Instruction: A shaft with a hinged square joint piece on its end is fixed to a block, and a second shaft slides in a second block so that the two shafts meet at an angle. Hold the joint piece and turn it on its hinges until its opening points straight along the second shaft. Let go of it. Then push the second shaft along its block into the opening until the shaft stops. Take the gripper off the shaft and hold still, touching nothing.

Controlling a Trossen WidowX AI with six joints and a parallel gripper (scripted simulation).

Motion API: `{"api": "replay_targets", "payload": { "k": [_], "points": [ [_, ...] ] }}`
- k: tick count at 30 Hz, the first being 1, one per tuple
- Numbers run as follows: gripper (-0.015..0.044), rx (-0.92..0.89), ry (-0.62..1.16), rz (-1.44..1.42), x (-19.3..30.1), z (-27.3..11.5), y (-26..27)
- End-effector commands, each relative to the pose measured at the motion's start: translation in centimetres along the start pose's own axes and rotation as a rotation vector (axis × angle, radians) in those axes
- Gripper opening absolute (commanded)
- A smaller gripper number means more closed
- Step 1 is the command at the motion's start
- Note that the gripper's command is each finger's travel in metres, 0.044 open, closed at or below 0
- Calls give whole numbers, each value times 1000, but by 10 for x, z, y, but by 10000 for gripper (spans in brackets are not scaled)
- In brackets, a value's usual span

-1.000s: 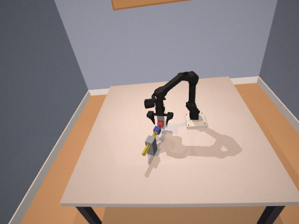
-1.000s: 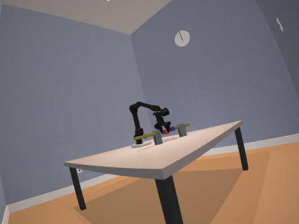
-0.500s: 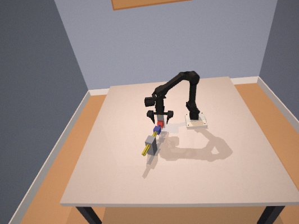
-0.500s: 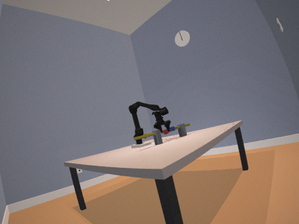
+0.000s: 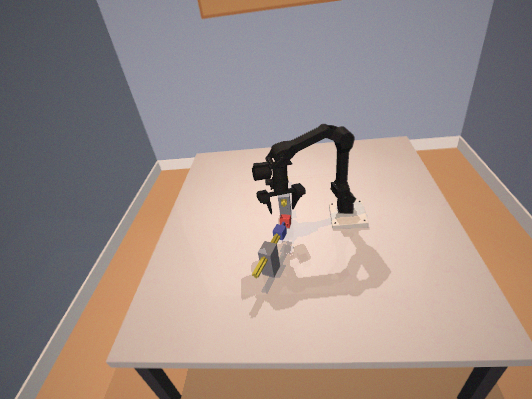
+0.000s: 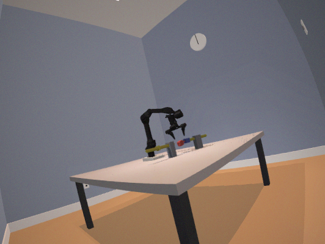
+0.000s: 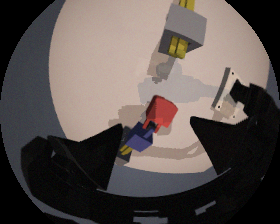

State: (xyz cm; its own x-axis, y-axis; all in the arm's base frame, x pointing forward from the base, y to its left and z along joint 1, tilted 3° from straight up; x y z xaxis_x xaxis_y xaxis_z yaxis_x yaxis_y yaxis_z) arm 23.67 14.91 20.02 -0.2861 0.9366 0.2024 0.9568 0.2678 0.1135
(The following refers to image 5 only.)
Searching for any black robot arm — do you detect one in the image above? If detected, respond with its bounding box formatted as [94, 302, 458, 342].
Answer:
[252, 124, 356, 214]

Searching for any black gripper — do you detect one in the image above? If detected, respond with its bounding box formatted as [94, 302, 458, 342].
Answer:
[256, 176, 306, 214]

